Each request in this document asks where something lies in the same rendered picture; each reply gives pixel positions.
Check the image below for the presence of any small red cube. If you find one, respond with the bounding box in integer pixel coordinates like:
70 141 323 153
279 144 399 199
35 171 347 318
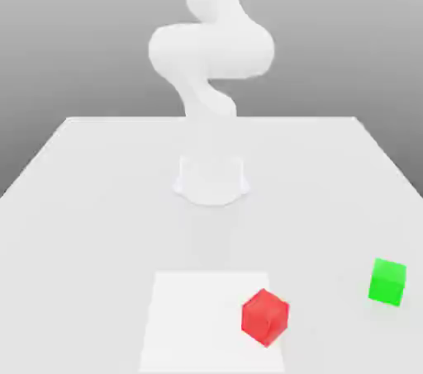
240 287 291 348

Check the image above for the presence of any small green cube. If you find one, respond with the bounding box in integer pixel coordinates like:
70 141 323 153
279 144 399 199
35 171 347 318
367 257 408 308

